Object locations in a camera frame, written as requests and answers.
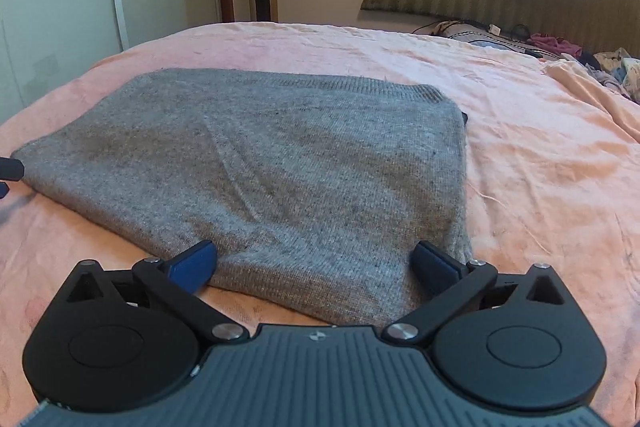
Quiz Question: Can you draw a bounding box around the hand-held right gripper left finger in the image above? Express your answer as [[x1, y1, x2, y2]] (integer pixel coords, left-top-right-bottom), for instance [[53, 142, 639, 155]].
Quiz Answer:
[[64, 239, 251, 349]]

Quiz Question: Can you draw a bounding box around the white floral wardrobe door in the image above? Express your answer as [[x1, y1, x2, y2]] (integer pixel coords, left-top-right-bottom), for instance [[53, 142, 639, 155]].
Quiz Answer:
[[0, 0, 223, 128]]

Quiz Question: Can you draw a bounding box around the grey sweater with navy sleeves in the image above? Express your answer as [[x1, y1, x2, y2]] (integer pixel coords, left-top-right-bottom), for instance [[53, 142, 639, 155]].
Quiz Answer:
[[10, 67, 475, 328]]

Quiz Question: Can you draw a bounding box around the pile of clothes and pillow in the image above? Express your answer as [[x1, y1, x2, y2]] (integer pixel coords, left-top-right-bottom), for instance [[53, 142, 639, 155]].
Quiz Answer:
[[432, 21, 556, 60]]

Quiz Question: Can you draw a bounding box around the black cable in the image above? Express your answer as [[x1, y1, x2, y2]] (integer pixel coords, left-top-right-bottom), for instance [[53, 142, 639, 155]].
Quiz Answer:
[[412, 19, 532, 42]]

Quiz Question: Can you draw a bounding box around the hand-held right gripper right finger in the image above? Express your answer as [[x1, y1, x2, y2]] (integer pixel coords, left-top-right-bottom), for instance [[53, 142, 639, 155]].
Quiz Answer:
[[381, 241, 568, 349]]

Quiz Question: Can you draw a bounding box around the purple cloth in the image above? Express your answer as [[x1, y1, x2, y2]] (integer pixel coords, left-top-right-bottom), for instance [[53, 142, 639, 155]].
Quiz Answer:
[[527, 33, 583, 58]]

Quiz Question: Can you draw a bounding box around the pink bed blanket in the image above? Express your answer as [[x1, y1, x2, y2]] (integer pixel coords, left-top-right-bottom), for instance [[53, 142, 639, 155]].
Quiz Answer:
[[0, 22, 640, 427]]

